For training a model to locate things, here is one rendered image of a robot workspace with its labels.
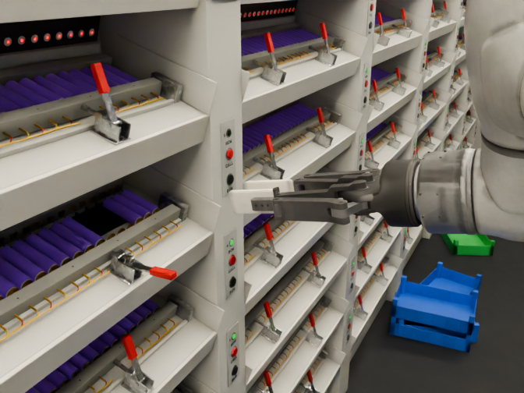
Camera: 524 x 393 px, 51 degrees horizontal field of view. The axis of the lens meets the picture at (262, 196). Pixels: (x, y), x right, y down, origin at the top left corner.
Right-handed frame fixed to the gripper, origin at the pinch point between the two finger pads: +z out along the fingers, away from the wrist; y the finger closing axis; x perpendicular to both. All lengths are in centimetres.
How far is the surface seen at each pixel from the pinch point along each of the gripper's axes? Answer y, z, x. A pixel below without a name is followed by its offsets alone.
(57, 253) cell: 14.7, 22.9, 2.2
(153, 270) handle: 9.8, 12.1, 6.4
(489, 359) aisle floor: -127, -6, 108
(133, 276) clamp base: 10.2, 15.3, 7.2
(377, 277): -133, 35, 80
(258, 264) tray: -30.9, 22.8, 25.4
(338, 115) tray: -77, 19, 4
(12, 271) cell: 20.8, 23.5, 1.8
